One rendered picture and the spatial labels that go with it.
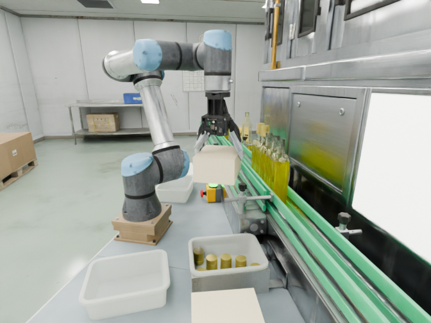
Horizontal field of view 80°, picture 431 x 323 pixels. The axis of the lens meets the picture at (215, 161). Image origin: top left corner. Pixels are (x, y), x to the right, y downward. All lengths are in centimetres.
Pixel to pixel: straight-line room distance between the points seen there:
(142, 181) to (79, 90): 623
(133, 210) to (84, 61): 623
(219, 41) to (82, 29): 650
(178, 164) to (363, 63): 69
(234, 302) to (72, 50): 683
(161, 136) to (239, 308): 66
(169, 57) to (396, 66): 53
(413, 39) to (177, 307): 85
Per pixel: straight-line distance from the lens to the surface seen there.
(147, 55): 71
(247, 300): 71
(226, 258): 84
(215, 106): 71
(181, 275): 89
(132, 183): 97
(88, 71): 705
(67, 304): 90
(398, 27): 80
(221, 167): 72
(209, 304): 70
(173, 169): 101
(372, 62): 78
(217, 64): 71
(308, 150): 102
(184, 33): 684
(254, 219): 92
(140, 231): 102
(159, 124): 105
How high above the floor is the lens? 133
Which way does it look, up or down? 17 degrees down
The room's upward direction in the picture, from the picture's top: straight up
